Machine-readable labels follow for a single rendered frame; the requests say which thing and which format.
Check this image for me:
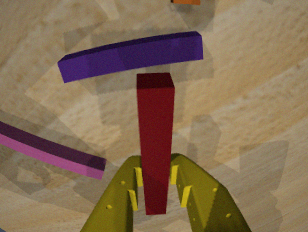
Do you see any orange rod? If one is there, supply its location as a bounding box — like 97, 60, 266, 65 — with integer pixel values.
171, 0, 200, 5

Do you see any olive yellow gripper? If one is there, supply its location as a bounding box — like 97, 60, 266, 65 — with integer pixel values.
80, 153, 252, 232

